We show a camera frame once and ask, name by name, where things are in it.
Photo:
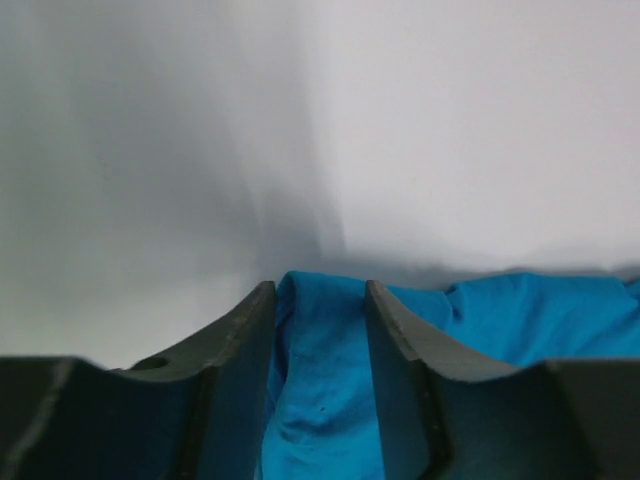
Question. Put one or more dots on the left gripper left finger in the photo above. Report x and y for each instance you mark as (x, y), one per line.
(192, 411)

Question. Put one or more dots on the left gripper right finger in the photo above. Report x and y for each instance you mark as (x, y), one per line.
(447, 411)

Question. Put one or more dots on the blue polo shirt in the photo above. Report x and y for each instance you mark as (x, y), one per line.
(320, 416)

